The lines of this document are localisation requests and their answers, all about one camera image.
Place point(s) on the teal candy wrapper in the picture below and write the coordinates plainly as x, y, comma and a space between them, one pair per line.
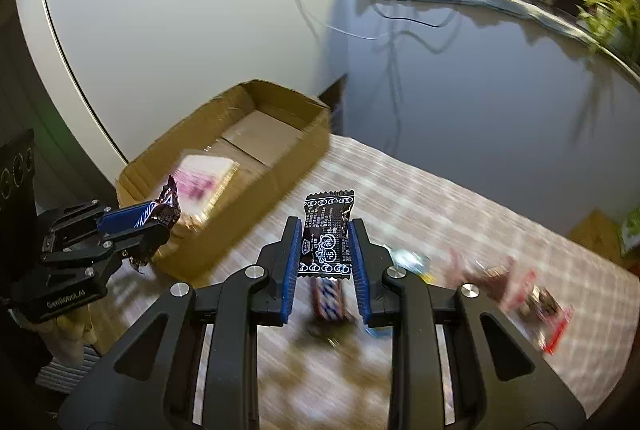
407, 260

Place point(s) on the checked tablecloth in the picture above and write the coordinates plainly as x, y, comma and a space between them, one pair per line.
450, 220

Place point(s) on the pink snack packet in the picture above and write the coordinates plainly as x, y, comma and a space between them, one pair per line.
205, 175

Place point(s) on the red snack packet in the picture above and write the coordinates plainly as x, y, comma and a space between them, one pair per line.
492, 282
540, 305

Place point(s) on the green snack bag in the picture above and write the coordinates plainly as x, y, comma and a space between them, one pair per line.
631, 232

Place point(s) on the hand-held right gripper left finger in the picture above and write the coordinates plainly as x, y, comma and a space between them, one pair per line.
292, 270

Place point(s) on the beige cloth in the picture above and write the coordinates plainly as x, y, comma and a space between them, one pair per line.
67, 332

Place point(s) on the yellow candy packet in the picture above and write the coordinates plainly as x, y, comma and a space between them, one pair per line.
425, 278

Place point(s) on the black candy packet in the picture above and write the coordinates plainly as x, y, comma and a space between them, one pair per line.
325, 235

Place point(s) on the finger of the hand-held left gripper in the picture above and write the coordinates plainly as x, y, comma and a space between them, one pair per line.
120, 220
135, 242

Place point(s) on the green potted plant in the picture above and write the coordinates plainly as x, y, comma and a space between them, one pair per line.
607, 10

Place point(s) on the flat cardboard piece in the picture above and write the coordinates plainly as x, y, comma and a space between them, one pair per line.
595, 232

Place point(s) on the cardboard box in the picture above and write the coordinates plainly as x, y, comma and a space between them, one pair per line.
280, 180

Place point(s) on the black device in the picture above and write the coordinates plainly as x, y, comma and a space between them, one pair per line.
17, 180

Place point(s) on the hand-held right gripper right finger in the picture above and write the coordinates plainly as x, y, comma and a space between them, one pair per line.
360, 275

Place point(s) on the brown chocolate bar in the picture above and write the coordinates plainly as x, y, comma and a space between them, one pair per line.
169, 209
327, 300

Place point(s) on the striped cloth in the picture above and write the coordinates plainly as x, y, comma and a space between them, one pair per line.
65, 370

